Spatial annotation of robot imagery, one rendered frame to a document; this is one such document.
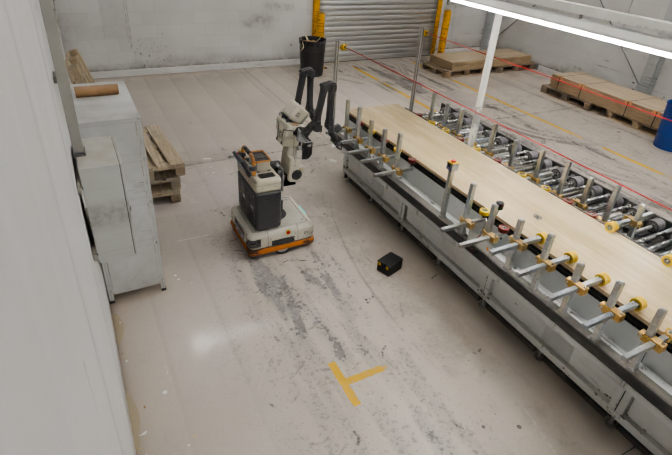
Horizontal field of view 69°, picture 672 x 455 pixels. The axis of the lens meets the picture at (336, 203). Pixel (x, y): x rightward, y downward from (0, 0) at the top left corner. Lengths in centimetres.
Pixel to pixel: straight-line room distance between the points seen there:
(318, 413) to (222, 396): 66
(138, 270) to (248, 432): 164
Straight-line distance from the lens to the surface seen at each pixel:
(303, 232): 472
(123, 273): 430
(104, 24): 1002
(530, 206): 429
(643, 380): 340
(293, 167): 456
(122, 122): 370
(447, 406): 370
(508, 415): 380
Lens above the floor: 284
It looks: 30 degrees down
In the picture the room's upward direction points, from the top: 4 degrees clockwise
